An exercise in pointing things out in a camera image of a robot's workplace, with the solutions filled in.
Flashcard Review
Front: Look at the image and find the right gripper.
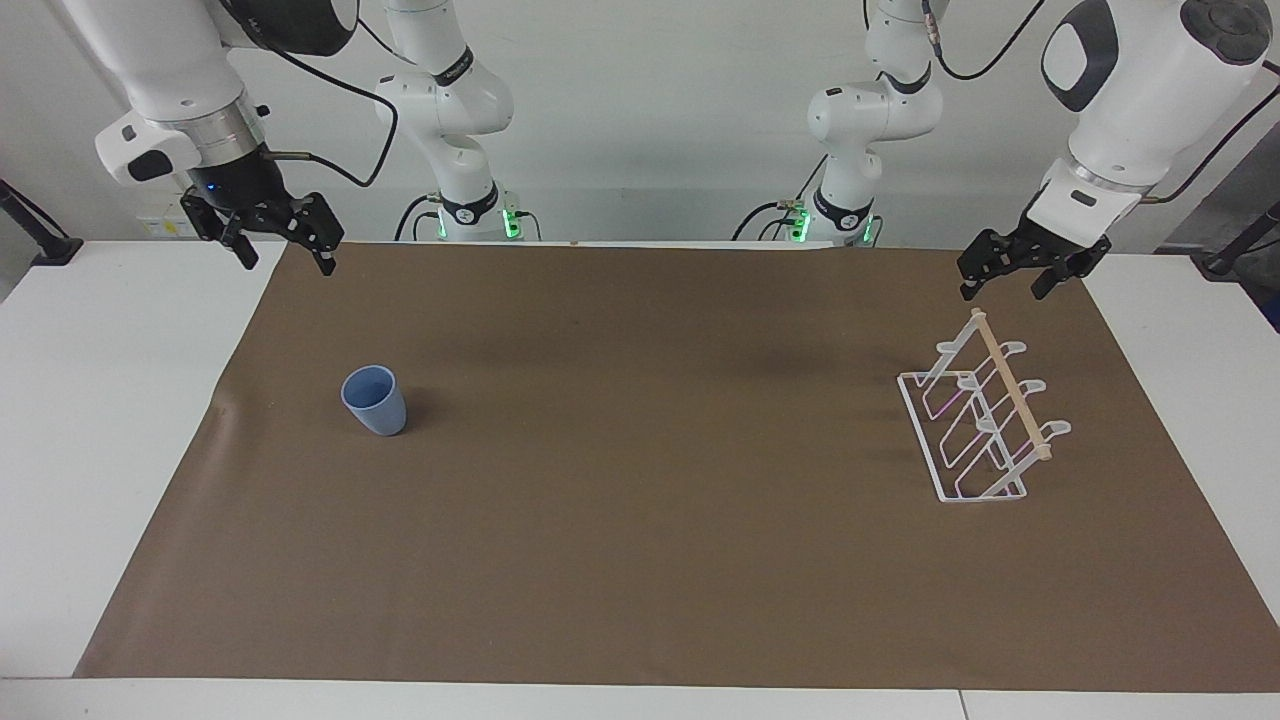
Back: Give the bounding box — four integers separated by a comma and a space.
180, 146, 347, 278

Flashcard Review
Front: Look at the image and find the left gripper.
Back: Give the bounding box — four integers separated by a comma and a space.
956, 193, 1112, 302

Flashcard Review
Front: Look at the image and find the blue cup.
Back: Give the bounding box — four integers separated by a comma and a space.
340, 364, 409, 438

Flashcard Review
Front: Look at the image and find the black stand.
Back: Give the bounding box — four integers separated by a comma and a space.
0, 178, 85, 268
1193, 198, 1280, 281

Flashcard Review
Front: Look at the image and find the white wire cup holder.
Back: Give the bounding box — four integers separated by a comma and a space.
896, 307, 1074, 505

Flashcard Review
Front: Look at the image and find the black cable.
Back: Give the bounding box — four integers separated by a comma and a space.
731, 152, 831, 243
393, 193, 443, 243
922, 0, 1048, 83
1138, 85, 1280, 206
255, 35, 400, 189

